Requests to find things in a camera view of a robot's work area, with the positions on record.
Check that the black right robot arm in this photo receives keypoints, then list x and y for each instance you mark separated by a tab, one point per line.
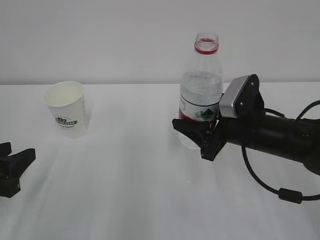
243	121

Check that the white paper cup green logo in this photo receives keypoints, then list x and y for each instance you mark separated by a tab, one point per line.
66	102

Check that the clear Nongfu Spring water bottle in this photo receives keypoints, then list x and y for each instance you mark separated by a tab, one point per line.
201	84

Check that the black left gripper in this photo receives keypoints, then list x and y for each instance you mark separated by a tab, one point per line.
12	168

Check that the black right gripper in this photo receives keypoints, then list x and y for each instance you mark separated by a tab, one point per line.
208	135

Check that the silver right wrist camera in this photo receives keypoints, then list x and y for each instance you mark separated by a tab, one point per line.
227	103

